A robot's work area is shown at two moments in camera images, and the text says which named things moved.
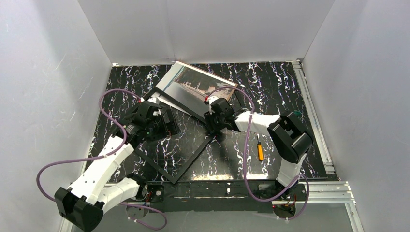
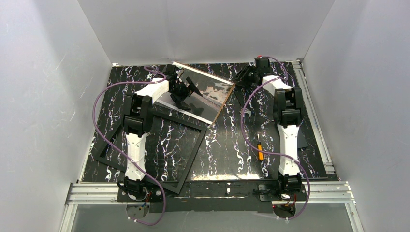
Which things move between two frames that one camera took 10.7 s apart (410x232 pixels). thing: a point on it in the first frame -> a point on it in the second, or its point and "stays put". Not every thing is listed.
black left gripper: [167, 122] -> [184, 88]
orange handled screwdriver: [260, 150] stays put
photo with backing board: [194, 87] stays put
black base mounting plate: [223, 195] stays put
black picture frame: [160, 96] -> [119, 126]
